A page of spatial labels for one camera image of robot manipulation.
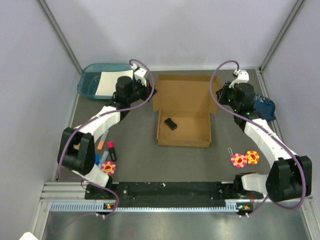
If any teal plastic tub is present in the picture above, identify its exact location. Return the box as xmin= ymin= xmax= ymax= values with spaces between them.
xmin=77 ymin=63 xmax=132 ymax=100

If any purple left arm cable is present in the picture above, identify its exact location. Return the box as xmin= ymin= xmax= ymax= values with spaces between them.
xmin=57 ymin=58 xmax=157 ymax=218

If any brown cardboard box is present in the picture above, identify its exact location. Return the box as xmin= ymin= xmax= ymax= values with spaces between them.
xmin=152 ymin=74 xmax=222 ymax=148

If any blue leaf-shaped dish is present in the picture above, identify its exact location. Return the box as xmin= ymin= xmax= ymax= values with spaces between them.
xmin=253 ymin=93 xmax=276 ymax=122

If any pink flower toy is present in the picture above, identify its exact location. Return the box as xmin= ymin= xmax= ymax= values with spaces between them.
xmin=230 ymin=153 xmax=248 ymax=168
xmin=100 ymin=161 xmax=116 ymax=176

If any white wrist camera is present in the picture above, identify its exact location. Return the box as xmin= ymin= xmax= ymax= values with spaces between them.
xmin=229 ymin=69 xmax=250 ymax=88
xmin=130 ymin=63 xmax=147 ymax=87

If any pink flower toy left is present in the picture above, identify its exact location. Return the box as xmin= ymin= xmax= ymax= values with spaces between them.
xmin=100 ymin=161 xmax=116 ymax=176

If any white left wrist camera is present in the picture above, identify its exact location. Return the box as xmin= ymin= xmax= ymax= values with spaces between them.
xmin=130 ymin=63 xmax=147 ymax=87

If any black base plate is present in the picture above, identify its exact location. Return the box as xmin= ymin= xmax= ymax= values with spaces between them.
xmin=84 ymin=181 xmax=241 ymax=208

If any yellow bone-shaped sponge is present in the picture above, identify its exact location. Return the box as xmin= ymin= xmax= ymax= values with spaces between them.
xmin=164 ymin=117 xmax=178 ymax=131

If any orange and grey marker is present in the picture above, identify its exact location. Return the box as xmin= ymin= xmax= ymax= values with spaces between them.
xmin=97 ymin=130 xmax=109 ymax=150

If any grey slotted cable duct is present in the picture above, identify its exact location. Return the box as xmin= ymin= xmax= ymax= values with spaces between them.
xmin=50 ymin=201 xmax=252 ymax=213

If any orange flower toy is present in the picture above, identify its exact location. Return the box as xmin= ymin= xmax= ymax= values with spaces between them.
xmin=245 ymin=150 xmax=260 ymax=165

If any pink and black marker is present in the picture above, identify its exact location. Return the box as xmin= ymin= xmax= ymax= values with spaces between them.
xmin=107 ymin=141 xmax=117 ymax=162

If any small white-blue object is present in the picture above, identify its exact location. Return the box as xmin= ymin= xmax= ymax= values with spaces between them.
xmin=95 ymin=154 xmax=101 ymax=165

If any white paper sheet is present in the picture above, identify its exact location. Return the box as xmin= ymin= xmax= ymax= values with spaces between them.
xmin=95 ymin=70 xmax=134 ymax=98

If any beige ceramic mug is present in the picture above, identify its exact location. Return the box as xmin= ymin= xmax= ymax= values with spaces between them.
xmin=73 ymin=143 xmax=80 ymax=151

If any pink flower toy right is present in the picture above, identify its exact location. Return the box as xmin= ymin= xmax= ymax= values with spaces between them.
xmin=230 ymin=153 xmax=248 ymax=168

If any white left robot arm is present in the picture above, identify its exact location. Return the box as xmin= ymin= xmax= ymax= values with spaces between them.
xmin=57 ymin=59 xmax=156 ymax=199

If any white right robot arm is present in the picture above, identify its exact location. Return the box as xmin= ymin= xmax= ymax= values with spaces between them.
xmin=216 ymin=69 xmax=312 ymax=203

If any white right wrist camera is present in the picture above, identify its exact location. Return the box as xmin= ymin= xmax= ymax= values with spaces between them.
xmin=229 ymin=69 xmax=250 ymax=88

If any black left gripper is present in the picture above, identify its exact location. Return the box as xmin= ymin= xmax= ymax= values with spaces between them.
xmin=127 ymin=78 xmax=158 ymax=104

